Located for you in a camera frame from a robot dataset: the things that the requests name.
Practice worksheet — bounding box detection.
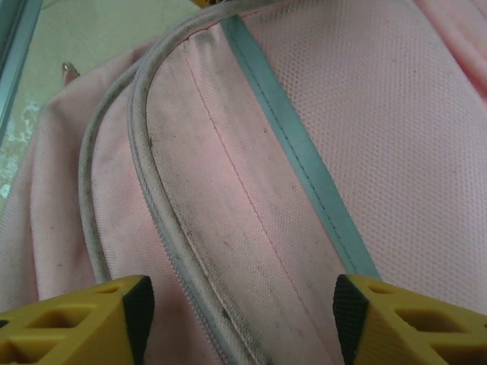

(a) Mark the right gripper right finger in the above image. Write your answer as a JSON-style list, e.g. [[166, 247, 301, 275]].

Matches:
[[333, 273, 487, 365]]

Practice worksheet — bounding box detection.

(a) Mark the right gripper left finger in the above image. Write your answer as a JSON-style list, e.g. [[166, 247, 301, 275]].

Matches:
[[0, 274, 156, 365]]

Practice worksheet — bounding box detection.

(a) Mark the pink backpack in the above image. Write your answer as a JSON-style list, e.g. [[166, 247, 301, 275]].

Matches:
[[0, 0, 487, 365]]

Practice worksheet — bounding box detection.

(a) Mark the aluminium table end rail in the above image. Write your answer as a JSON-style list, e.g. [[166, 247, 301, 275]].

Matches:
[[0, 0, 41, 134]]

